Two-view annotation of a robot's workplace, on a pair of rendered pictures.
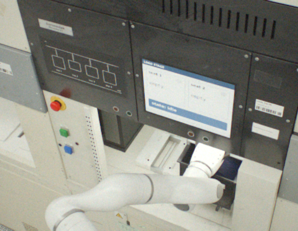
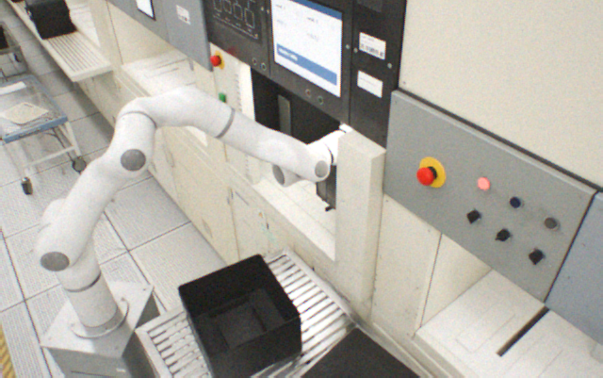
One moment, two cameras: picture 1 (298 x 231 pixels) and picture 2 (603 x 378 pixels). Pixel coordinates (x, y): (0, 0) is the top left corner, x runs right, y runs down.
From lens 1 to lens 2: 78 cm
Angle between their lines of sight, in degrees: 19
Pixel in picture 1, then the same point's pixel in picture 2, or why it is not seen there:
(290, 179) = (393, 162)
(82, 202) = (148, 103)
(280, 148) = (384, 112)
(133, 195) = (200, 112)
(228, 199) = not seen: hidden behind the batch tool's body
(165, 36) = not seen: outside the picture
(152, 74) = (278, 8)
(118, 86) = (255, 28)
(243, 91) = (349, 22)
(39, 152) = not seen: hidden behind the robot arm
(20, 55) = not seen: outside the picture
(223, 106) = (334, 48)
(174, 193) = (262, 144)
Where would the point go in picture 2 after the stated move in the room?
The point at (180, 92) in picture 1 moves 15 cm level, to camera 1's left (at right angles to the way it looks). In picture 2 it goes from (299, 30) to (246, 24)
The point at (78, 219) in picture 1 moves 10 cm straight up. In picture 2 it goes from (138, 118) to (128, 81)
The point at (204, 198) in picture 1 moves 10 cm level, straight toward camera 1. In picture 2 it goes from (294, 163) to (272, 185)
